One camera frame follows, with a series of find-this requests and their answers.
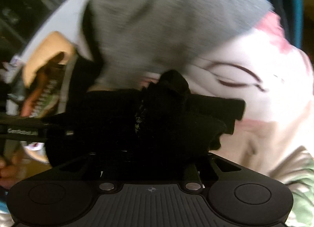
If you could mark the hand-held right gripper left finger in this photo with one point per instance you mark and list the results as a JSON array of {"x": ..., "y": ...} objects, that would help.
[{"x": 108, "y": 179}]

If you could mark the grey cloth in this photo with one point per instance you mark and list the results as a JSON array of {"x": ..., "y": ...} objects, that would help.
[{"x": 157, "y": 21}]

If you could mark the person's left hand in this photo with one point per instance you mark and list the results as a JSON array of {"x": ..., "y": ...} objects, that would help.
[{"x": 9, "y": 171}]

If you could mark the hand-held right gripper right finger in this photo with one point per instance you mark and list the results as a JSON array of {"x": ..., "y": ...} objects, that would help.
[{"x": 193, "y": 178}]

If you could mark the teal cloth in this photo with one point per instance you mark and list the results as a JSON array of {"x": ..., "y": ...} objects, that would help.
[{"x": 289, "y": 1}]

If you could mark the black knitted sweater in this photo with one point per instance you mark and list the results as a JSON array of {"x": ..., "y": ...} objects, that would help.
[{"x": 171, "y": 109}]

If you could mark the beige rounded object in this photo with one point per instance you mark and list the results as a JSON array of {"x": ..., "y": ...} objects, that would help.
[{"x": 51, "y": 48}]

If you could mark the green brown printed packet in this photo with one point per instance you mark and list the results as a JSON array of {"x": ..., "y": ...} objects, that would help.
[{"x": 44, "y": 94}]

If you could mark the pale green patterned cloth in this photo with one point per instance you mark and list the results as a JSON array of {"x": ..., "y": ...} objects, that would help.
[{"x": 299, "y": 182}]

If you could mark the white pink printed blanket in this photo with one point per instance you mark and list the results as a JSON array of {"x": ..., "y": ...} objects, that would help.
[{"x": 257, "y": 75}]

